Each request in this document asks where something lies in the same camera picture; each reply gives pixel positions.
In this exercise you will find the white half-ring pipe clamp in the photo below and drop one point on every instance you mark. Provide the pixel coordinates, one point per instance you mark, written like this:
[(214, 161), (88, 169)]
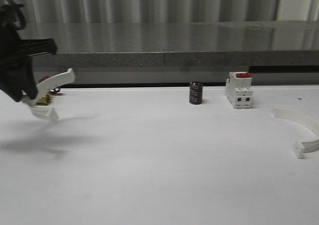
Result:
[(301, 147), (48, 112)]

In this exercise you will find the black cylindrical capacitor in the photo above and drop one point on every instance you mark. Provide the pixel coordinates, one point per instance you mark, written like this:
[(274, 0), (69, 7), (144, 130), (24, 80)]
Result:
[(195, 92)]

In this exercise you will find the grey stone shelf ledge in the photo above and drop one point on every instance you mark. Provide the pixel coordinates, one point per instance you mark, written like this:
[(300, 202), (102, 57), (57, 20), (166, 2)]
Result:
[(218, 45)]

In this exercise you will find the white circuit breaker red switch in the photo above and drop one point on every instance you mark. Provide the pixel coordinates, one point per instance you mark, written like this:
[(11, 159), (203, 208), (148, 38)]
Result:
[(238, 90)]

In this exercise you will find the brass valve with red handle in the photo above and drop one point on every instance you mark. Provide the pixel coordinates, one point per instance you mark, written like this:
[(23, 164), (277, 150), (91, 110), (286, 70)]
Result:
[(47, 98)]

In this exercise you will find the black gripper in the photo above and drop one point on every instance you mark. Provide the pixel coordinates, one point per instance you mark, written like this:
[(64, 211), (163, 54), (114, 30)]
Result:
[(15, 51)]

